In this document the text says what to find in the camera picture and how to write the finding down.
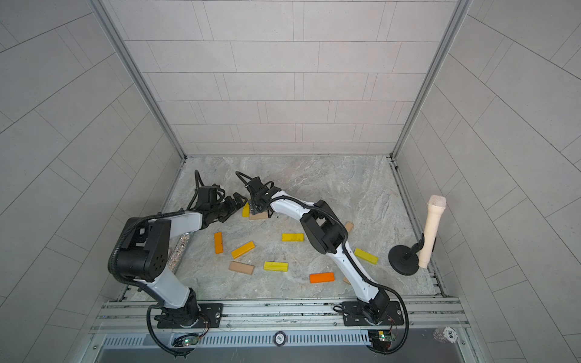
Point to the beige microphone on stand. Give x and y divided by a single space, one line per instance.
436 208

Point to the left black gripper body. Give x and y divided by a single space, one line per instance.
222 211

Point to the left circuit board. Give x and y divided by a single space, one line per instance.
187 340

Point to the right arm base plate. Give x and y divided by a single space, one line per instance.
357 314

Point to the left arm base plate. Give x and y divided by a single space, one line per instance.
205 315

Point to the amber orange block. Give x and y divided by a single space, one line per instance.
242 250

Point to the glitter silver microphone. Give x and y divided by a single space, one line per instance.
177 252

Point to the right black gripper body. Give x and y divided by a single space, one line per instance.
257 202

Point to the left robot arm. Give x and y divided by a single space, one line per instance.
141 255

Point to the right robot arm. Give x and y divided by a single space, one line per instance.
328 235

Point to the circuit board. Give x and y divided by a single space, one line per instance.
381 341
187 340

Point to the right circuit board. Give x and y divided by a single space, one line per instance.
381 341

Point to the black microphone stand base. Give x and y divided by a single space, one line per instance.
405 260

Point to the yellow block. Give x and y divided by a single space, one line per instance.
246 211
275 267
363 255
292 237

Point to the aluminium rail frame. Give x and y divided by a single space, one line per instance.
289 315

